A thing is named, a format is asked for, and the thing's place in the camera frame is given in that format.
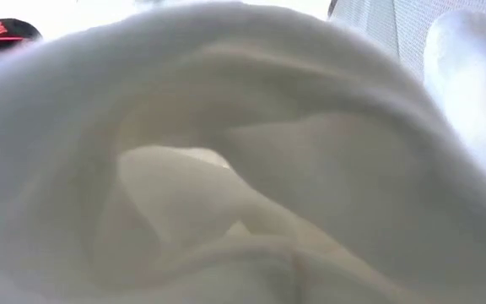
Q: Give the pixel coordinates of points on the small white garment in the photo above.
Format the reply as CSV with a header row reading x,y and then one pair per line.
x,y
243,169

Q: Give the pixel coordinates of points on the beige fabric storage box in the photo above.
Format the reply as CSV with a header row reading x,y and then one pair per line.
x,y
412,25

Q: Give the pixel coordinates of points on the person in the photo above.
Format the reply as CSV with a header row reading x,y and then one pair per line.
x,y
9,45

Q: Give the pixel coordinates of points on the black cap with red logo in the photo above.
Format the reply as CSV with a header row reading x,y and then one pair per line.
x,y
11,30

